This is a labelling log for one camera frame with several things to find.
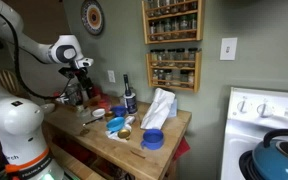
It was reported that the red container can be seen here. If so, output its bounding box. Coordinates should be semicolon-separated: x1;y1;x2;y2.
97;95;112;113

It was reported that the two shelf wooden spice rack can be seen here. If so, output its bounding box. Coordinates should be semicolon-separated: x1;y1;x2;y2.
145;49;203;94

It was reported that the teal kettle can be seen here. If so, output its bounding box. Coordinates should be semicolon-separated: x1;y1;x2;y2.
251;129;288;180

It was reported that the wooden chair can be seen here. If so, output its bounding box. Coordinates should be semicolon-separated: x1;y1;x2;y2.
0;69;22;97

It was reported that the white light switch plate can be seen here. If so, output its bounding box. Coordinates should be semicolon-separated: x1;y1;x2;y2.
219;37;238;62

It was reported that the white napkin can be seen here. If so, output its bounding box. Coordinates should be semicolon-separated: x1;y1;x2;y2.
104;114;137;143

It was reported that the small white bowl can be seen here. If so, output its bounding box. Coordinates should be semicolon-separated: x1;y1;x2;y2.
91;108;106;118

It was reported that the three shelf wooden spice rack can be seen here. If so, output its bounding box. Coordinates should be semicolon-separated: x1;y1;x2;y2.
141;0;205;45

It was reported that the tall clear glass jar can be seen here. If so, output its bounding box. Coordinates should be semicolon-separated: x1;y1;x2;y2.
66;83;84;106

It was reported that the white stove knob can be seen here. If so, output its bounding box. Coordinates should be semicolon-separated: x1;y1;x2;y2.
257;101;274;118
236;99;250;114

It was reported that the small brass piece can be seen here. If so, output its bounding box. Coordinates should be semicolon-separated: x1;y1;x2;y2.
79;128;91;137

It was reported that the dark blue bowl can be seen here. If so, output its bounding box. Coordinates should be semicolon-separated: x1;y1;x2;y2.
111;105;128;118

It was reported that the dark bottle white label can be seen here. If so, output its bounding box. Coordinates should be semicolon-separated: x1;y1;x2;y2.
122;73;139;115

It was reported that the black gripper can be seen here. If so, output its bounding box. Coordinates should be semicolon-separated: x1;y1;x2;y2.
73;67;96;100

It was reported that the wooden kitchen cart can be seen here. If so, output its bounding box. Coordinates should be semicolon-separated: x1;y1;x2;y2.
42;98;193;180

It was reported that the white wall outlet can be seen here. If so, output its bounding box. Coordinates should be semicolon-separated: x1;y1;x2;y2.
107;69;116;84

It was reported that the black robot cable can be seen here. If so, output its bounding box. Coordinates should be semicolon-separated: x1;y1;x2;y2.
0;4;73;101

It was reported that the glass spice jar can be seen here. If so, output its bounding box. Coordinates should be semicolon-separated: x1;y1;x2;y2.
187;47;198;69
157;69;166;86
179;15;189;38
149;21;157;41
176;48;186;68
164;19;173;40
166;49;177;67
171;17;181;39
187;71;196;89
164;69;174;87
157;49;167;67
188;13;198;37
156;20;165;41
150;49;159;67
152;69;160;85

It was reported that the clear plastic container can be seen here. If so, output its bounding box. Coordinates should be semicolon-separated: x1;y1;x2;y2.
75;105;94;125

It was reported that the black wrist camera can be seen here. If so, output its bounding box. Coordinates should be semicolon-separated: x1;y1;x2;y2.
58;66;77;80

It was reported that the neon blue bowl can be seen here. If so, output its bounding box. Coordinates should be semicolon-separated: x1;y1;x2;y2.
105;116;126;133

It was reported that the black stove burner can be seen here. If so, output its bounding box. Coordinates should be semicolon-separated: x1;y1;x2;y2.
238;149;262;180

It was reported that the decorative wall plate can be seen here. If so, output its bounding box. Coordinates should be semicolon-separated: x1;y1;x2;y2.
80;0;105;36

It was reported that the white stove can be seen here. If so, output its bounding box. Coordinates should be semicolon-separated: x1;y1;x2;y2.
220;87;288;180

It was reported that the red towel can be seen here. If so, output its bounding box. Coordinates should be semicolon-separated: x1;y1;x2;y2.
173;136;192;163

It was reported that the gold jar lid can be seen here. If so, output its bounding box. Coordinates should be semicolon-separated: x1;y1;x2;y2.
117;128;132;140

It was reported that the yellow cup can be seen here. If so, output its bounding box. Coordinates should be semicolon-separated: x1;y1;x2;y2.
104;110;115;122

